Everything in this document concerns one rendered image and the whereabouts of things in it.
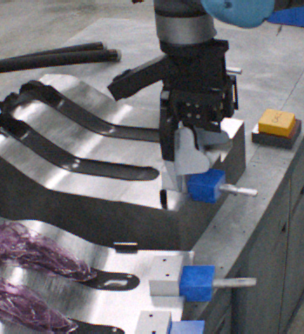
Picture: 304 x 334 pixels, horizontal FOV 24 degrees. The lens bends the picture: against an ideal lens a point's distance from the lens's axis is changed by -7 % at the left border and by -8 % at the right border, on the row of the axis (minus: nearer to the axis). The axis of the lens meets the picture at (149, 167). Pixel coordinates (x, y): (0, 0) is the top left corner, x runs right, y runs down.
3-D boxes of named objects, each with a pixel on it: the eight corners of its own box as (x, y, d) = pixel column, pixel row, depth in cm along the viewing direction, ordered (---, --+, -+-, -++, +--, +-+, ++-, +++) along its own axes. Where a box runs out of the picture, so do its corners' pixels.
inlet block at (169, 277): (256, 284, 92) (258, 254, 89) (253, 309, 88) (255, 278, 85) (158, 286, 94) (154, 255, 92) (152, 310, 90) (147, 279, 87)
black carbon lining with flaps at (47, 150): (196, 143, 116) (192, 89, 111) (150, 200, 104) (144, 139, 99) (17, 116, 131) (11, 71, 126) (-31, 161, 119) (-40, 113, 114)
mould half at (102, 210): (246, 169, 122) (242, 96, 115) (181, 263, 103) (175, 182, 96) (4, 129, 143) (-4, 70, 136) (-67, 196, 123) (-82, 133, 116)
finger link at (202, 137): (230, 170, 104) (220, 122, 97) (191, 163, 106) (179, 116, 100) (237, 155, 105) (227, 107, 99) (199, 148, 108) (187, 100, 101)
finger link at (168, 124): (168, 164, 95) (171, 96, 93) (157, 163, 96) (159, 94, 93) (184, 156, 99) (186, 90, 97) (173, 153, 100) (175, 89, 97)
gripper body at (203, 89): (219, 139, 93) (212, 52, 87) (157, 129, 96) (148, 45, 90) (239, 112, 99) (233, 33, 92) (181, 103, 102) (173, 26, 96)
